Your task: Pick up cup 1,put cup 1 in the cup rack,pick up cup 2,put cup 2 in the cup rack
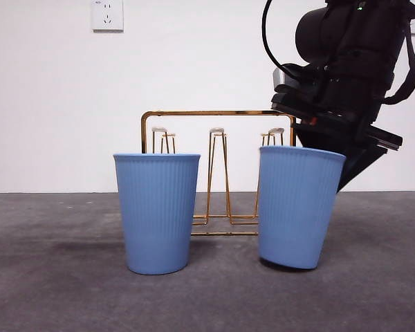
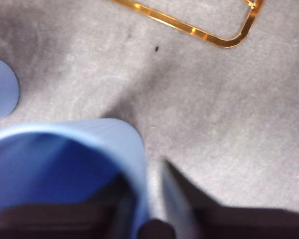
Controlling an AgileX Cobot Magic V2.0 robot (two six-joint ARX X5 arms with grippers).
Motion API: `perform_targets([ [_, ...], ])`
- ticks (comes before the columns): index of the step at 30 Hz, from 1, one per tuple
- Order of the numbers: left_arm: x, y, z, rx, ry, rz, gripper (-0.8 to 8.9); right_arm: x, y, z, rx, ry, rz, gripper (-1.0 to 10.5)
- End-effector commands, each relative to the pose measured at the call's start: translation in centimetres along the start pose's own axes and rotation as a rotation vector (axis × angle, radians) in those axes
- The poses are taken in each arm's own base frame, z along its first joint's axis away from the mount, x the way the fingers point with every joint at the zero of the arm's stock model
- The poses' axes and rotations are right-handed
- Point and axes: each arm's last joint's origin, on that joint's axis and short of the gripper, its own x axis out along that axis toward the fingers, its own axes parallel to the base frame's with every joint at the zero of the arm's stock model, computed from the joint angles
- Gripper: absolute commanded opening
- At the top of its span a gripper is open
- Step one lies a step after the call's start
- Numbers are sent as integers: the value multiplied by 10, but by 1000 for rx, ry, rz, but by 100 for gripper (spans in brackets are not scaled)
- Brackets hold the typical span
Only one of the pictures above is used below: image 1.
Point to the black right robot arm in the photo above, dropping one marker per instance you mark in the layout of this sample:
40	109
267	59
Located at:
332	34

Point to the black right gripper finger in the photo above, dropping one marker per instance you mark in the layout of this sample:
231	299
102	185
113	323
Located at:
359	155

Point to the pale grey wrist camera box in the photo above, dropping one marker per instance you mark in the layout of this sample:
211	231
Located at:
279	79

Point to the blue ribbed plastic cup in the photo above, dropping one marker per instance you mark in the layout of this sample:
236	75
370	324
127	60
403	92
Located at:
157	214
297	207

